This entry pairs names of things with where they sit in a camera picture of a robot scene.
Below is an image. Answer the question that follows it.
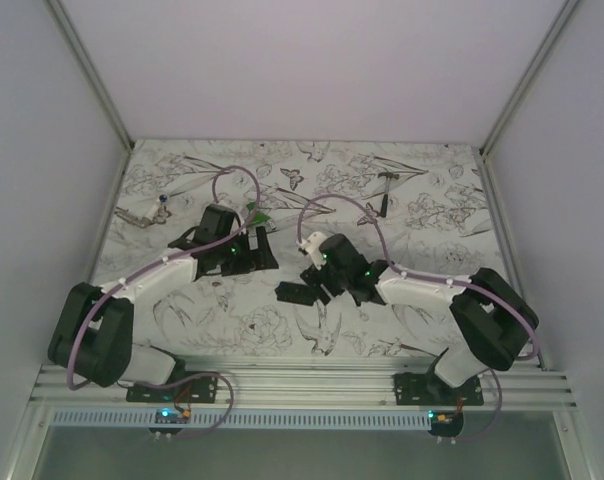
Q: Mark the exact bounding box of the metal clamp tool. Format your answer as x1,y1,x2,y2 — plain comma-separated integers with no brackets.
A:
115,204,172,229

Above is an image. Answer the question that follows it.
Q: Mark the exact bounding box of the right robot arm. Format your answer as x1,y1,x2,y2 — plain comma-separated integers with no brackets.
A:
298,232,539,405

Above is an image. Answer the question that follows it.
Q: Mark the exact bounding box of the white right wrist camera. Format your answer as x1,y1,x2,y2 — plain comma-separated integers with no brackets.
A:
297,231,327,264

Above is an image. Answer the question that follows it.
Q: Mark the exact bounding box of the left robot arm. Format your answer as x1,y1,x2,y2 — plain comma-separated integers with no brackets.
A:
47,204,278,402

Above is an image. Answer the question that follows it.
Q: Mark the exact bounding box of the controller board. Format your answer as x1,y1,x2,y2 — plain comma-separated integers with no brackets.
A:
428,410,464,444
148,407,190,440

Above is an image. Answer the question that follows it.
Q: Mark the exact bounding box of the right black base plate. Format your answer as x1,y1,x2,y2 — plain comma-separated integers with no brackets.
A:
392,372,484,407

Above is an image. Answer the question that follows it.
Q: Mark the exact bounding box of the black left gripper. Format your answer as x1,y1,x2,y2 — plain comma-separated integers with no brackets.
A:
216,226,278,277

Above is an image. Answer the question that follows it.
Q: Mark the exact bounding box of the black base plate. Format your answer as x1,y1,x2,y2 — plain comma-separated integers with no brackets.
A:
125,371,218,404
392,372,484,407

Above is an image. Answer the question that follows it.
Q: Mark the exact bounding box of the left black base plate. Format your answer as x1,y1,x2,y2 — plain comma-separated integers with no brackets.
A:
125,371,218,404

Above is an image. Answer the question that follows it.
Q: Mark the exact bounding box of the grey slotted cable duct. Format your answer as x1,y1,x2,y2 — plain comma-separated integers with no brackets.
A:
50,407,430,431

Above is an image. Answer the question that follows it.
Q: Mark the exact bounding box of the left controller board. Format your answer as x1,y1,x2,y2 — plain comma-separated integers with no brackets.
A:
148,407,190,440

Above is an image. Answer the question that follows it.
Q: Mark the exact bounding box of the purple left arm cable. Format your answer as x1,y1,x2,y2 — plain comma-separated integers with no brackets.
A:
65,166,263,441

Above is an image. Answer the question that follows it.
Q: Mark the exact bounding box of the right controller board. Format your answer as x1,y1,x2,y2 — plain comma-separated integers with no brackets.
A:
428,410,464,444

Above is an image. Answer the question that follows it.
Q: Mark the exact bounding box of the black fuse box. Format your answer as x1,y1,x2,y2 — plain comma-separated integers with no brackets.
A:
275,282,317,306

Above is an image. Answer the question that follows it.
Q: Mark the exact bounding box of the small hammer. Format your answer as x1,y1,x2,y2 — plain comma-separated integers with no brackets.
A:
378,171,397,218

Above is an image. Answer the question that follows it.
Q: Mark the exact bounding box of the green object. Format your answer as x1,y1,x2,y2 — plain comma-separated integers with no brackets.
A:
245,201,271,225

